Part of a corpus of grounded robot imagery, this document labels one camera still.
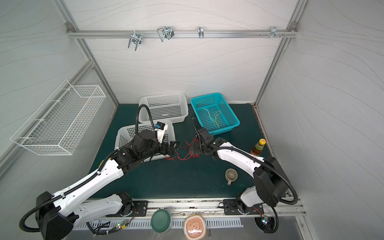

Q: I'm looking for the green round lid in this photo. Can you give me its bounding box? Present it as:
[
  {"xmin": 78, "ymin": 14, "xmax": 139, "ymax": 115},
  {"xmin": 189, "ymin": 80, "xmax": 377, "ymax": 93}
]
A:
[{"xmin": 151, "ymin": 209, "xmax": 172, "ymax": 233}]

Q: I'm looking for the yellow cable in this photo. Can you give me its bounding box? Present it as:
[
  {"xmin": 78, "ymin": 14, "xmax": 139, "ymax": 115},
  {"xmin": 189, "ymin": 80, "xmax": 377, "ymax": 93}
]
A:
[{"xmin": 202, "ymin": 107, "xmax": 222, "ymax": 130}]

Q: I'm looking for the aluminium cross rail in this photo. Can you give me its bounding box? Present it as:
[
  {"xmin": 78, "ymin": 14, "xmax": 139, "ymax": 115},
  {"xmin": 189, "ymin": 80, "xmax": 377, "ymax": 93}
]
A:
[{"xmin": 67, "ymin": 29, "xmax": 299, "ymax": 39}]

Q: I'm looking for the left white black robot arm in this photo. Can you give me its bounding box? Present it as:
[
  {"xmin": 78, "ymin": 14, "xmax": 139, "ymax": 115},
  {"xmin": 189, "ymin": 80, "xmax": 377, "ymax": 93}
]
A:
[{"xmin": 19, "ymin": 130, "xmax": 179, "ymax": 240}]

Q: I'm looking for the metal u-bolt clamp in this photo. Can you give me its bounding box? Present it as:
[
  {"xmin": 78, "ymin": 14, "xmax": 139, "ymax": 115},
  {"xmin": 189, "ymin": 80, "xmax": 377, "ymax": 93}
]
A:
[
  {"xmin": 157, "ymin": 26, "xmax": 175, "ymax": 42},
  {"xmin": 128, "ymin": 33, "xmax": 142, "ymax": 51}
]

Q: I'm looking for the red cable bundle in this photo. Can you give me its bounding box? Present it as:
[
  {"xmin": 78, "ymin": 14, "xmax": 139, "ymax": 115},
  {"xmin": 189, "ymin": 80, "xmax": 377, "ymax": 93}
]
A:
[{"xmin": 164, "ymin": 137, "xmax": 200, "ymax": 161}]

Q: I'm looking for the teal plastic basket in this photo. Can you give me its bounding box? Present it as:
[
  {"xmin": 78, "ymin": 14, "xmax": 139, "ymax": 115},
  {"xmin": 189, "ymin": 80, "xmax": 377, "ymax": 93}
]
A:
[{"xmin": 191, "ymin": 93, "xmax": 240, "ymax": 136}]

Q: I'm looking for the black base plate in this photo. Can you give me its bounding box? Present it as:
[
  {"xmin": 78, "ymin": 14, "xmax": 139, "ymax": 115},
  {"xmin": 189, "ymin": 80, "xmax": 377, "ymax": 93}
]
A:
[
  {"xmin": 106, "ymin": 201, "xmax": 149, "ymax": 218},
  {"xmin": 218, "ymin": 199, "xmax": 264, "ymax": 217}
]

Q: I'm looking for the left metal u-bolt clamp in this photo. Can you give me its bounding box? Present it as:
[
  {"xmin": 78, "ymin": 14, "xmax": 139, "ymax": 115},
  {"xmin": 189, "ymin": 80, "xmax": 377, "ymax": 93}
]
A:
[{"xmin": 128, "ymin": 33, "xmax": 142, "ymax": 51}]

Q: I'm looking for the white plastic basket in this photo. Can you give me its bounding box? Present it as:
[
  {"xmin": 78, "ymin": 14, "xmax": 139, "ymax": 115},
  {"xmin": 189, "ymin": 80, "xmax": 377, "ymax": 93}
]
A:
[
  {"xmin": 139, "ymin": 93, "xmax": 189, "ymax": 124},
  {"xmin": 114, "ymin": 120, "xmax": 176, "ymax": 149}
]

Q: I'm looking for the white wire wall basket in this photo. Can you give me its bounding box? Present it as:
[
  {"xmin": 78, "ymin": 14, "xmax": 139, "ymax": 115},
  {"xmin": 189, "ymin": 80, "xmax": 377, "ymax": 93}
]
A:
[{"xmin": 10, "ymin": 80, "xmax": 106, "ymax": 156}]

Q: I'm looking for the brown sauce bottle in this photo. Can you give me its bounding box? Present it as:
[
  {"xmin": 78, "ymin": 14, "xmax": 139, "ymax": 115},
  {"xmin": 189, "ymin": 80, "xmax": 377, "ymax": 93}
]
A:
[{"xmin": 251, "ymin": 139, "xmax": 267, "ymax": 156}]

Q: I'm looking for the beige ceramic mug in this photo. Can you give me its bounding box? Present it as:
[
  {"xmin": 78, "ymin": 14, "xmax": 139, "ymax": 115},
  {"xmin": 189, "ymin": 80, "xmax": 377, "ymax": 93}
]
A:
[{"xmin": 225, "ymin": 169, "xmax": 238, "ymax": 186}]

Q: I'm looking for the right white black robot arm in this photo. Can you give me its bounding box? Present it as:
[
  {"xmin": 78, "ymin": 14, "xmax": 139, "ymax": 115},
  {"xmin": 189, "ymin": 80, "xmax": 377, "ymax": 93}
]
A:
[{"xmin": 195, "ymin": 128, "xmax": 299, "ymax": 214}]

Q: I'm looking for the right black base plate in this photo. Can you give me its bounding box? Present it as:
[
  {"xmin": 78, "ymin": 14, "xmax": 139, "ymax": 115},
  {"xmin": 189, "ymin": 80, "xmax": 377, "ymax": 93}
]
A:
[{"xmin": 218, "ymin": 199, "xmax": 264, "ymax": 217}]

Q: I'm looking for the pink lidded food container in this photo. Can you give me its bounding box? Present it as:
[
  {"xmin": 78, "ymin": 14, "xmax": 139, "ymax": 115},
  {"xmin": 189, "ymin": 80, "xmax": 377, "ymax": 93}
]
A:
[{"xmin": 183, "ymin": 214, "xmax": 207, "ymax": 240}]

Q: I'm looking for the right metal bracket clamp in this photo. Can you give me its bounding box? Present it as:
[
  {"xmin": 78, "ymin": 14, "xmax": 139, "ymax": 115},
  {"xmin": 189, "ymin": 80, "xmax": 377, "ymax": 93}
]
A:
[{"xmin": 260, "ymin": 27, "xmax": 286, "ymax": 39}]

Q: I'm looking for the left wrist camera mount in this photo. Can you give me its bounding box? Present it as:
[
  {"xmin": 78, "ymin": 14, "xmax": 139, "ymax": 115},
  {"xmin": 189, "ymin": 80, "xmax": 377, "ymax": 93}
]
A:
[{"xmin": 155, "ymin": 122, "xmax": 168, "ymax": 144}]

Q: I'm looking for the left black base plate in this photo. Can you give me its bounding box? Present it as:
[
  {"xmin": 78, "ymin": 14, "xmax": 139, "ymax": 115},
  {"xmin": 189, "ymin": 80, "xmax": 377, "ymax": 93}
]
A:
[{"xmin": 106, "ymin": 201, "xmax": 149, "ymax": 218}]

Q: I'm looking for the small metal hook clamp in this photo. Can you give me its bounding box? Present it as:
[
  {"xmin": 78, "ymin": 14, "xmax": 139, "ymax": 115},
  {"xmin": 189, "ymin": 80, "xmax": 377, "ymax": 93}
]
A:
[{"xmin": 198, "ymin": 27, "xmax": 204, "ymax": 39}]

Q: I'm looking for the middle metal u-bolt clamp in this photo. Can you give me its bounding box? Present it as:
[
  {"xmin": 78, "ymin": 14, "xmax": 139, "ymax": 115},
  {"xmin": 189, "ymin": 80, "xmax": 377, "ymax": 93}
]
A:
[{"xmin": 157, "ymin": 26, "xmax": 175, "ymax": 42}]

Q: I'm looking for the loose wiring harness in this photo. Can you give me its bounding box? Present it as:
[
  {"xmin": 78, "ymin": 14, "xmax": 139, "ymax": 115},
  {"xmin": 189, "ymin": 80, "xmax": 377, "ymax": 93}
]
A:
[{"xmin": 86, "ymin": 209, "xmax": 137, "ymax": 236}]

